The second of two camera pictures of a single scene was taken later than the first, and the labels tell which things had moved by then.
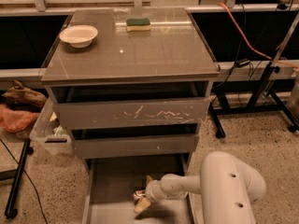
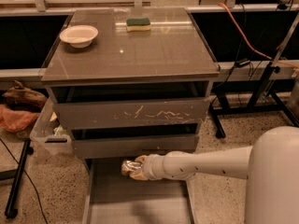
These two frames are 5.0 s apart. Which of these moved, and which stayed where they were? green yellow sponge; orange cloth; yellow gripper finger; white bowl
Moved: yellow gripper finger
Stayed: white bowl; green yellow sponge; orange cloth
